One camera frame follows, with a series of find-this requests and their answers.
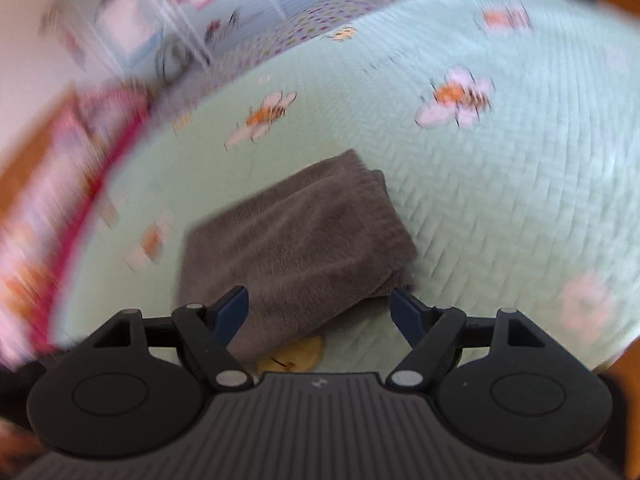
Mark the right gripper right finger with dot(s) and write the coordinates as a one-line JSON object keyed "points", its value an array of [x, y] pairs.
{"points": [[432, 333]]}

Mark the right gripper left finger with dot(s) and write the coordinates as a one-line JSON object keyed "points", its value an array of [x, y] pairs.
{"points": [[204, 333]]}

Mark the grey knit trousers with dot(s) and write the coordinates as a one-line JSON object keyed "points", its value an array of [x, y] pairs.
{"points": [[306, 249]]}

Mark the floral rolled duvet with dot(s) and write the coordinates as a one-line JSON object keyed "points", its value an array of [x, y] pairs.
{"points": [[79, 142]]}

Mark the mint green quilted bedspread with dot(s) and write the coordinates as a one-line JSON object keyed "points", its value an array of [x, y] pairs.
{"points": [[507, 132]]}

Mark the sliding door wardrobe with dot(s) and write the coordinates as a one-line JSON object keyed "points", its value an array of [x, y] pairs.
{"points": [[158, 40]]}

